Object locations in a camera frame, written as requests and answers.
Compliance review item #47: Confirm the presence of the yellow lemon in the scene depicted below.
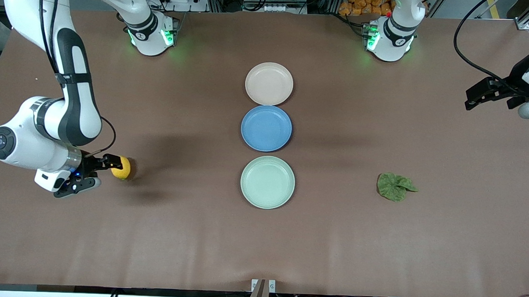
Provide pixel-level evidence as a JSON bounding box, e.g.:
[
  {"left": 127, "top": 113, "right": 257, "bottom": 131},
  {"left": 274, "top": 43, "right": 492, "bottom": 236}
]
[{"left": 110, "top": 156, "right": 132, "bottom": 181}]

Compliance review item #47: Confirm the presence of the green lettuce leaf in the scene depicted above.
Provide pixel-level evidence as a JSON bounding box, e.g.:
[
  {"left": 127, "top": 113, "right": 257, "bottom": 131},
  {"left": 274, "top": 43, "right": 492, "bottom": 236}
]
[{"left": 376, "top": 172, "right": 420, "bottom": 203}]

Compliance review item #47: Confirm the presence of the orange packaged snacks pile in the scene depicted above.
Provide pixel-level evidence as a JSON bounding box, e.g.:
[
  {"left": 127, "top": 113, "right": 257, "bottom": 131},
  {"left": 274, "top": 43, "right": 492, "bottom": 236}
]
[{"left": 338, "top": 0, "right": 395, "bottom": 17}]

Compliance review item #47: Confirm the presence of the pale green round plate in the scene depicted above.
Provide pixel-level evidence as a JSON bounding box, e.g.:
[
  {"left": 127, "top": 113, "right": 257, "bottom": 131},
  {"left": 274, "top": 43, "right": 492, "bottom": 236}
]
[{"left": 240, "top": 155, "right": 296, "bottom": 210}]

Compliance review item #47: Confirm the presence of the blue round plate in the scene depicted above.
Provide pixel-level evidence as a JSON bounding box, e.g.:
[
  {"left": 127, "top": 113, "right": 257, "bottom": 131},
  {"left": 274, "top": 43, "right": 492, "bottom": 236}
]
[{"left": 240, "top": 105, "right": 293, "bottom": 153}]

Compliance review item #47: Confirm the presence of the beige round plate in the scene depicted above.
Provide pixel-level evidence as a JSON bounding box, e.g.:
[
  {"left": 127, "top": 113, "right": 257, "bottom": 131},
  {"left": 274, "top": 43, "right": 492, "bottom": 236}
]
[{"left": 244, "top": 61, "right": 295, "bottom": 107}]

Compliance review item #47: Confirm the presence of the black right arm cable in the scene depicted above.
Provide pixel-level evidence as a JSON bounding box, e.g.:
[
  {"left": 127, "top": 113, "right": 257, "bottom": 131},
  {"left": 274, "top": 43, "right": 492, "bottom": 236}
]
[{"left": 34, "top": 0, "right": 121, "bottom": 158}]

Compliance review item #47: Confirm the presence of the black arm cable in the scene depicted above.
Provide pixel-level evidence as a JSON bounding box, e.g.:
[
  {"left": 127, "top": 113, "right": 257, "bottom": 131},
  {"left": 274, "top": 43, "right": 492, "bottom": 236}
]
[
  {"left": 452, "top": 0, "right": 517, "bottom": 88},
  {"left": 34, "top": 0, "right": 121, "bottom": 158}
]

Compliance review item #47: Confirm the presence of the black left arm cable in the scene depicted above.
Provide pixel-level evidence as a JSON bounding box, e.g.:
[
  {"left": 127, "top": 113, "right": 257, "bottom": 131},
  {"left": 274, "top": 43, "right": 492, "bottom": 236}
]
[{"left": 452, "top": 0, "right": 517, "bottom": 88}]

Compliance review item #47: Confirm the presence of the grey table edge bracket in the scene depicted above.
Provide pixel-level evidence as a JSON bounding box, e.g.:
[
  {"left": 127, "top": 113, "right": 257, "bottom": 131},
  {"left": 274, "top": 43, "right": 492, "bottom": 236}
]
[{"left": 251, "top": 278, "right": 277, "bottom": 297}]

